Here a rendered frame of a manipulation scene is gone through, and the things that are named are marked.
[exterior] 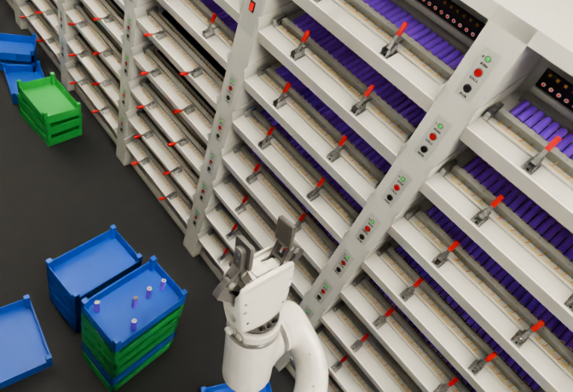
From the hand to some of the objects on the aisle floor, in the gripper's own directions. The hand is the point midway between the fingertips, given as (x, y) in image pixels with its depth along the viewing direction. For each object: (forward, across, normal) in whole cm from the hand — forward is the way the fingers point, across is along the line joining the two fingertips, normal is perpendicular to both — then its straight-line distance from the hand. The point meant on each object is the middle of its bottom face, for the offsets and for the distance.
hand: (265, 239), depth 62 cm
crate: (-132, +23, +109) cm, 172 cm away
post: (-131, -71, +116) cm, 188 cm away
